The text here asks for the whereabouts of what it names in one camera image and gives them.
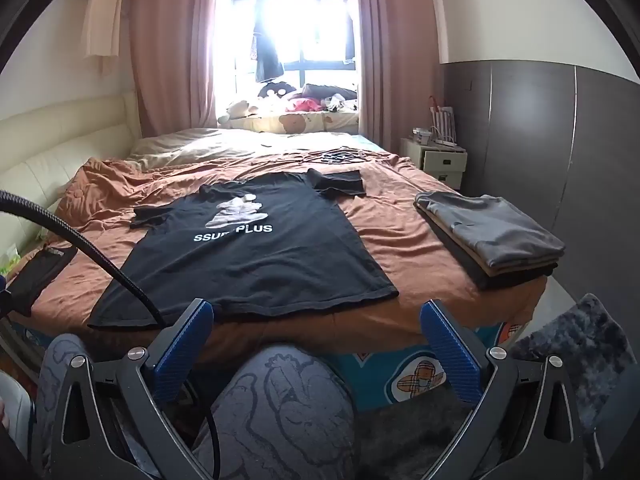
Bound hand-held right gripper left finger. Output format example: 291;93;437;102
50;298;216;480

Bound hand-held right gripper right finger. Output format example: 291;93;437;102
419;299;598;480

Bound black and white plush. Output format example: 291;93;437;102
257;80;296;101

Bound pink curtain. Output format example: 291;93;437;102
122;0;223;138
350;0;448;153

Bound window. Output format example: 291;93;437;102
215;0;361;126

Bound grey folded shirt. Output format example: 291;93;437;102
415;191;567;268

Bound teal cartoon print sheet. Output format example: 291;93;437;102
320;320;531;406

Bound striped paper bag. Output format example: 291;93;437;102
427;95;458;143

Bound cream padded headboard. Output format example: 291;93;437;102
0;91;143;241

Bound person's right leg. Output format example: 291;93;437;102
192;344;357;480

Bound beige bed sheet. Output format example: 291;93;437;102
129;127;396;166

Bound bear print cushion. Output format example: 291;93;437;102
227;110;361;136

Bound cream hanging cloth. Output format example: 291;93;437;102
80;0;126;76

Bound black printed t-shirt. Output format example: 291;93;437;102
87;169;400;331

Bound dark fluffy rug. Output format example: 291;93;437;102
357;294;638;480

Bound white nightstand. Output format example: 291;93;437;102
399;137;468;191

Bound orange-brown blanket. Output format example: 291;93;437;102
10;152;551;356

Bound black braided cable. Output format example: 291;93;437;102
0;189;221;451

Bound black folded pants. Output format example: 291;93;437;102
10;244;78;306

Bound cream plush toy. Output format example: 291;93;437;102
217;100;261;126

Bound grey wardrobe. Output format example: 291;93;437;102
442;59;640;301

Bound dark cloth pile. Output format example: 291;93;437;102
300;82;358;106

